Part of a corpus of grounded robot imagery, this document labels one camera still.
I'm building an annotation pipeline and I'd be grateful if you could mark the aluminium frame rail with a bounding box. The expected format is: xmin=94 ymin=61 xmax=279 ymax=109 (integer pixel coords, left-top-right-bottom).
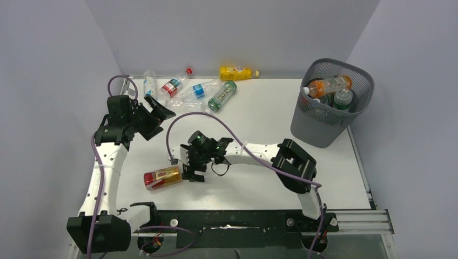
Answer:
xmin=68 ymin=209 xmax=393 ymax=258

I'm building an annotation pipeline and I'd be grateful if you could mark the orange drink bottle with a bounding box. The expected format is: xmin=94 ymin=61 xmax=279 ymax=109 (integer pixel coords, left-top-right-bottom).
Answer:
xmin=304 ymin=76 xmax=353 ymax=98

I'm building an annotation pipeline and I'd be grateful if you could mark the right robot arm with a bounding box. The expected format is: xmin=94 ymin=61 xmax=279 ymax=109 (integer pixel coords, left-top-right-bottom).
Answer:
xmin=170 ymin=131 xmax=325 ymax=230

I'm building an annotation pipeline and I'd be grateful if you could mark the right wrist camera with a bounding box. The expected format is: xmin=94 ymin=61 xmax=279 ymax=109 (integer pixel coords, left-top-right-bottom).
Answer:
xmin=169 ymin=146 xmax=189 ymax=165

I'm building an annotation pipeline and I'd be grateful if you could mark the red cap bottle blue-red label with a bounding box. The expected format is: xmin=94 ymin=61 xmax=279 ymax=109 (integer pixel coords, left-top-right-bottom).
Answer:
xmin=159 ymin=67 xmax=193 ymax=99

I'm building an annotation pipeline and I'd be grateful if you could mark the amber tea bottle red label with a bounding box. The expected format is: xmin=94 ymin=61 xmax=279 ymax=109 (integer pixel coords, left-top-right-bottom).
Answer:
xmin=143 ymin=165 xmax=182 ymax=191

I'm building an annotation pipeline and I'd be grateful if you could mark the blue green label sports bottle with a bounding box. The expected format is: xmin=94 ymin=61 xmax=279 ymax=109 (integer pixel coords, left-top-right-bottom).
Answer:
xmin=313 ymin=94 xmax=334 ymax=107

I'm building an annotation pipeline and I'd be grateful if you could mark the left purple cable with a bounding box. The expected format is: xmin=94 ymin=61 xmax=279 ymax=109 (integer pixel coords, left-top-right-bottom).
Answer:
xmin=85 ymin=75 xmax=197 ymax=259

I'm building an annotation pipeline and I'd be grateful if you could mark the clear crushed bottle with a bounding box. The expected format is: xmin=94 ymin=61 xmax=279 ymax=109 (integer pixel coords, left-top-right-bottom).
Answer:
xmin=163 ymin=98 xmax=206 ymax=113

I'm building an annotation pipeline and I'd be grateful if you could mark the green cap bottle green label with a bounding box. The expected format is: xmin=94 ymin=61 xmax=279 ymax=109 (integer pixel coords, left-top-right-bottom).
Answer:
xmin=333 ymin=88 xmax=354 ymax=112

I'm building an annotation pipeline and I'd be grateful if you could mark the grey mesh waste bin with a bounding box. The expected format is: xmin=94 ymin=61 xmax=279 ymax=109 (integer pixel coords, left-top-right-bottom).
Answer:
xmin=290 ymin=58 xmax=375 ymax=148

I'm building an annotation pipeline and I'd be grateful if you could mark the clear bottle white blue label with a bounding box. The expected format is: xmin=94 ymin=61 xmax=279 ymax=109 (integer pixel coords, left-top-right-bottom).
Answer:
xmin=143 ymin=70 xmax=158 ymax=100

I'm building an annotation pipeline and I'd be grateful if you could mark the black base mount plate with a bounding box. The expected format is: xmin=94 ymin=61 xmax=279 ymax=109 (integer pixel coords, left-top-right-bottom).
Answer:
xmin=140 ymin=209 xmax=339 ymax=249

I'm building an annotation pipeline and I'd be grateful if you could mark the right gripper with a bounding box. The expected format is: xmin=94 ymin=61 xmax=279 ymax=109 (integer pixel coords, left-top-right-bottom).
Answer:
xmin=182 ymin=146 xmax=211 ymax=181

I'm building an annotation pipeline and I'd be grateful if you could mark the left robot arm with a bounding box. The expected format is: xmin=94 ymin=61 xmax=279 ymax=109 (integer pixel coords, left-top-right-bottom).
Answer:
xmin=66 ymin=95 xmax=176 ymax=258

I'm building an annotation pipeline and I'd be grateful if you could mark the yellow juice bottle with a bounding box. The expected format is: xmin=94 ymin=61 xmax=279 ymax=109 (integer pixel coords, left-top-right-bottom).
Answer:
xmin=219 ymin=66 xmax=260 ymax=81

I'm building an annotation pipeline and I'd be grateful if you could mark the green tinted bottle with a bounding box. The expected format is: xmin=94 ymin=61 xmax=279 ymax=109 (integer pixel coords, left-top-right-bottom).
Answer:
xmin=207 ymin=80 xmax=237 ymax=112

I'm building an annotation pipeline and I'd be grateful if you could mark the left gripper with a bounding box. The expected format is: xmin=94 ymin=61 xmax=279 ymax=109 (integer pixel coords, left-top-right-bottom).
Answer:
xmin=126 ymin=95 xmax=176 ymax=140

